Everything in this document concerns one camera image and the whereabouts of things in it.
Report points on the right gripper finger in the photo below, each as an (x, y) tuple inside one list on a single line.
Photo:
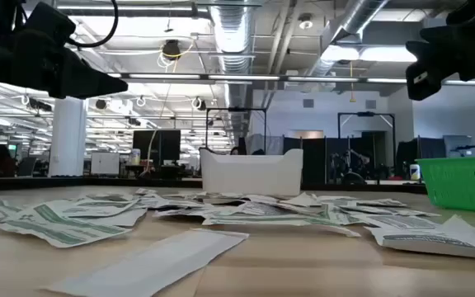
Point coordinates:
[(427, 70)]

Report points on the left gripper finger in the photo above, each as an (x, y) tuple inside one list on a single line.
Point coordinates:
[(89, 80)]

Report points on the square white printed packet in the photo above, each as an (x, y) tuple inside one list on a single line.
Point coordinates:
[(188, 211), (377, 210), (427, 241), (402, 222), (382, 202), (338, 199), (163, 202), (97, 205), (221, 195), (107, 197)]

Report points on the white round pillar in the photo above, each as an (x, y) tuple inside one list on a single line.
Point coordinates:
[(68, 136)]

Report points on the grey background monitor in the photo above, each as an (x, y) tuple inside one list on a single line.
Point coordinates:
[(458, 144)]

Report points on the white cabinet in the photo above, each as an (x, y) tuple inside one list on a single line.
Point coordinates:
[(104, 163)]

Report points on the yellow background wipes canister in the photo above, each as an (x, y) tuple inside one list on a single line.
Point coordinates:
[(135, 156)]

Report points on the black background screen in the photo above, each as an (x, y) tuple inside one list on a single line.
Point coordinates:
[(159, 146)]

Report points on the person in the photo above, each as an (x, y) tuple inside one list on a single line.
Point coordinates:
[(2, 163), (234, 151)]

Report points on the white background wipes canister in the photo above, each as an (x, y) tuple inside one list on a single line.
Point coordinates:
[(415, 172)]

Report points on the green plastic mesh basket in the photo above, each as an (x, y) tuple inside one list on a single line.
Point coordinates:
[(464, 185)]

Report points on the black background robot rig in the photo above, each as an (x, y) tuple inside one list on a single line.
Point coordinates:
[(346, 163)]

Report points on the black partition screens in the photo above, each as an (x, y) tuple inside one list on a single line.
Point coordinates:
[(311, 161)]

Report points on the long ceiling light strip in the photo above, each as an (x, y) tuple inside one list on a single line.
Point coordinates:
[(241, 77)]

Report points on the green printed white packet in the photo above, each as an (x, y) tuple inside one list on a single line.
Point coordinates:
[(332, 212)]

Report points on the white plastic bin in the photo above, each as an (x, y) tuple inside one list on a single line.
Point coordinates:
[(252, 175)]

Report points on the long plain white packet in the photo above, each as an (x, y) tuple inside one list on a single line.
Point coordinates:
[(151, 264)]

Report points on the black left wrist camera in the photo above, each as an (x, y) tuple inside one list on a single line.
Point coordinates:
[(50, 22)]

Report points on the silver slanted ceiling duct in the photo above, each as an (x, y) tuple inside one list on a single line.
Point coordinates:
[(357, 16)]

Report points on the black metal table frame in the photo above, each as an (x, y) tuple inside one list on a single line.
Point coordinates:
[(97, 182)]

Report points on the silver spiral ceiling duct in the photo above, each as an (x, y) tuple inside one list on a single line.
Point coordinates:
[(233, 33)]

